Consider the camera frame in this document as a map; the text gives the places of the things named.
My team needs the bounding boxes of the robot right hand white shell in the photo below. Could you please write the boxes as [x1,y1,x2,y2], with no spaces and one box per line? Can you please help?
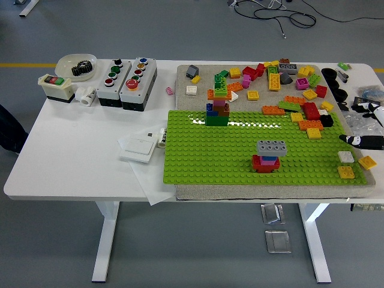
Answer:
[338,103,384,151]

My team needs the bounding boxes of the green studded baseplate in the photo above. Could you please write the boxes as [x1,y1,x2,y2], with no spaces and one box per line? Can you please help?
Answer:
[163,109,368,185]

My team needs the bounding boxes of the black toy brick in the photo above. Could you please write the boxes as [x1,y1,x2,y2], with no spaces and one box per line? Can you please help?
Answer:
[319,113,335,128]

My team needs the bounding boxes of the red long toy brick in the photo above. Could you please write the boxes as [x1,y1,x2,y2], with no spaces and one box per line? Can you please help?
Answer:
[301,101,322,121]

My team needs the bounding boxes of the lime green long toy brick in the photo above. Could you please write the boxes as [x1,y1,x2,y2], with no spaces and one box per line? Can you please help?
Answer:
[278,100,302,112]

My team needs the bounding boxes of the light grey long toy brick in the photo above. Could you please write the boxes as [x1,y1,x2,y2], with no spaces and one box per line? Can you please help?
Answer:
[257,139,288,157]

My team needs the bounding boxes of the red wide toy brick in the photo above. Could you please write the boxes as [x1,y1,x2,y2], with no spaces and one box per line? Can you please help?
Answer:
[251,154,281,174]

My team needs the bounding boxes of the dark grey long toy brick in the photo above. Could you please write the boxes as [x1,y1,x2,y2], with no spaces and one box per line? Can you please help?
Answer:
[278,62,299,75]

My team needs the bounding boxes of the yellow long toy brick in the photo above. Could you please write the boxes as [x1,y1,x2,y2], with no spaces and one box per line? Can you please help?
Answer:
[268,73,282,91]

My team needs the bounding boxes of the dark green toy brick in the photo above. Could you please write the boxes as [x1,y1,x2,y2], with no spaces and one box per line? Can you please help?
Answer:
[205,115,229,127]

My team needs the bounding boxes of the orange flat toy brick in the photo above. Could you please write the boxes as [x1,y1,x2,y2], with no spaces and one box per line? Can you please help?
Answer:
[206,89,233,101]

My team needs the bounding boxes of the clear plastic bags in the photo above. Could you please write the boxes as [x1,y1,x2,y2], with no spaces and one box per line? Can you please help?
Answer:
[343,110,384,139]

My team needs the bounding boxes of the black electronic device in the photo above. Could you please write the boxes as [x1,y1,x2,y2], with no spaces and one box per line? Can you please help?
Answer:
[350,95,382,113]

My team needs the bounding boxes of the blue item in bag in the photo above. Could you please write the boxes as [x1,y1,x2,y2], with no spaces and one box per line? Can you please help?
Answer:
[355,85,384,100]

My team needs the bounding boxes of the small metal tool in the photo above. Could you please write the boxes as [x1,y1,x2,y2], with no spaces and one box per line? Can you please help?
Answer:
[335,68,350,84]

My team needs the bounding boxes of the white table leg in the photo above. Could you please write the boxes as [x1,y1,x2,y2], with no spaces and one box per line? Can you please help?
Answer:
[298,203,332,284]
[91,201,121,283]

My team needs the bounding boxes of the metal floor plate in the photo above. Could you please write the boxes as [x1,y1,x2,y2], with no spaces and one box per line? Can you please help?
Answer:
[264,229,292,254]
[260,203,286,225]

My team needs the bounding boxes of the grey-brown mat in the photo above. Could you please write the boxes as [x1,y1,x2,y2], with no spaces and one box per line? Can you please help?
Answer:
[175,64,378,201]

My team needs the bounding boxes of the white paper sheet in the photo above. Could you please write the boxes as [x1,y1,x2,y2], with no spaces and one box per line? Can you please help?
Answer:
[116,133,178,207]

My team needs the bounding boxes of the grey emergency stop control box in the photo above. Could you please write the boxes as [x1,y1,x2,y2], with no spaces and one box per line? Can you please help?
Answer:
[119,56,158,112]

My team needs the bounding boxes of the grey three-button control box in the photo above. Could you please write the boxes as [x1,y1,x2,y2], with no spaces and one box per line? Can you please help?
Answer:
[96,58,133,108]

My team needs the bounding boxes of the white pipe tee fitting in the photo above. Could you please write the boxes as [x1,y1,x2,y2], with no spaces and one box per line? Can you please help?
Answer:
[74,86,97,107]

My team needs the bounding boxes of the white plastic bowl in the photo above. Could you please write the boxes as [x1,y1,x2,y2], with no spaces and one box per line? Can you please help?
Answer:
[55,53,98,83]

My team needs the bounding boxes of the person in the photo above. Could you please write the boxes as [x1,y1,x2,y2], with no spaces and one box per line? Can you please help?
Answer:
[0,103,29,154]

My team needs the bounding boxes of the black floor cable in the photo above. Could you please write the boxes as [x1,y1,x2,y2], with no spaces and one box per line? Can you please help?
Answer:
[302,0,384,23]
[233,0,317,39]

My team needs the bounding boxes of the white wall switch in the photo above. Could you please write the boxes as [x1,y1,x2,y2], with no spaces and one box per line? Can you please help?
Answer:
[119,136,159,164]

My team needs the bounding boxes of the red green rocker switch box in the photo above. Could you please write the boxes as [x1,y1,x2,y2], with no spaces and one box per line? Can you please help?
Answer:
[37,73,76,104]

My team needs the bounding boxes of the white frame foot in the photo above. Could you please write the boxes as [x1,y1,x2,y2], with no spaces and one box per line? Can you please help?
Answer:
[18,0,40,17]

